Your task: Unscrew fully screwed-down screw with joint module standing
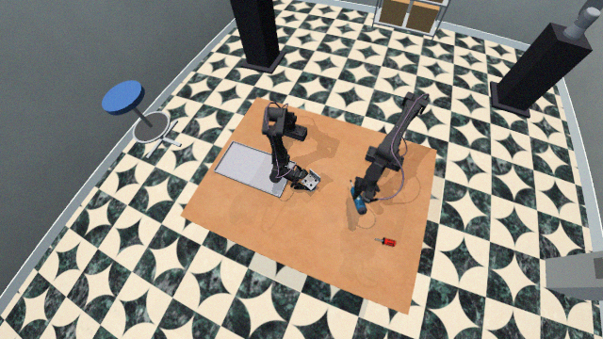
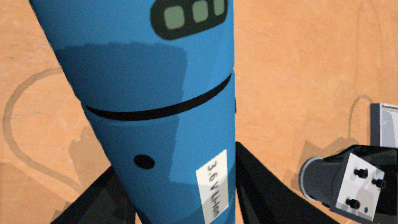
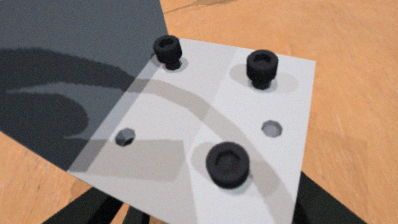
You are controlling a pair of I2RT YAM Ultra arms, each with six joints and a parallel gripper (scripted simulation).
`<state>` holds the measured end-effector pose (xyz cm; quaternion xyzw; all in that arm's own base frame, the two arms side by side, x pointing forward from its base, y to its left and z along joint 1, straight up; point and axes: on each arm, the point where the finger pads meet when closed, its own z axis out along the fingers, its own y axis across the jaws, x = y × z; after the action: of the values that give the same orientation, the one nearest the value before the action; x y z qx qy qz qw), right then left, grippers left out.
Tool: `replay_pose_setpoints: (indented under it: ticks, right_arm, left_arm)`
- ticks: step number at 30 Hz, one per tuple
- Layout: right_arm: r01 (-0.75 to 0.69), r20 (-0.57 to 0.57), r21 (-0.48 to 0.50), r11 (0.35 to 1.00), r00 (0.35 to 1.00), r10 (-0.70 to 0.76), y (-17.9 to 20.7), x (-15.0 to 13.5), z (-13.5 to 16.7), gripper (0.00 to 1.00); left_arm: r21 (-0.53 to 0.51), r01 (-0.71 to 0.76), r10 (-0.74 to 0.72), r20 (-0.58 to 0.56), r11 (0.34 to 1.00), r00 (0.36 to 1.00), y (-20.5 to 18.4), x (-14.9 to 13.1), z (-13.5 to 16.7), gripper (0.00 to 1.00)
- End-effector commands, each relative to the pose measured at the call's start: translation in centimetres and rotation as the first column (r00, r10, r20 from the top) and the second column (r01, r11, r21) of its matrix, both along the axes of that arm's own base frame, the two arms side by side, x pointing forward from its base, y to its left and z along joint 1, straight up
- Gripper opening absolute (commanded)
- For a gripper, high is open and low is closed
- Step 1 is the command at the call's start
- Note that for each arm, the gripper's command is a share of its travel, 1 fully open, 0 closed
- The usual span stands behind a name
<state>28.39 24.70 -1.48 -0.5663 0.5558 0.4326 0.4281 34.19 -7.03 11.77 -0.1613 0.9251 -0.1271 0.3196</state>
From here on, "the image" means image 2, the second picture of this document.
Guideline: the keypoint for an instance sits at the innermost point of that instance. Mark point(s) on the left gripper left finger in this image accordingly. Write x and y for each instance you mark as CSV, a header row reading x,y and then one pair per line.
x,y
103,202

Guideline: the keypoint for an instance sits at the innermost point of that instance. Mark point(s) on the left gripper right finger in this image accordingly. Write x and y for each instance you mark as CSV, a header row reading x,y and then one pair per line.
x,y
264,199

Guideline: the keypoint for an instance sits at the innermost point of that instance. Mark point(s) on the black socket-head screw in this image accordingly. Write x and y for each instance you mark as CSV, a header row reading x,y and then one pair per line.
x,y
355,204
379,183
361,173

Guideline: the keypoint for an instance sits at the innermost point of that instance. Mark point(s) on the white flat plate with holes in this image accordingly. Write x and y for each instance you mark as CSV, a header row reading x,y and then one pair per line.
x,y
350,186

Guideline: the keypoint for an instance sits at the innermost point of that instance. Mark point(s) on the blue electric screwdriver barrel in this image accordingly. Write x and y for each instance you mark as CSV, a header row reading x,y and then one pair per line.
x,y
156,82

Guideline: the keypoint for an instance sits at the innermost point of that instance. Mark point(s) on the dark grey cylinder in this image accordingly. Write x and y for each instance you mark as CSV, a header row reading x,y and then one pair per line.
x,y
317,179

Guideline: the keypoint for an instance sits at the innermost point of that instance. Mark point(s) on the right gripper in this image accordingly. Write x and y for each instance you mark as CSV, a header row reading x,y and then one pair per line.
x,y
388,158

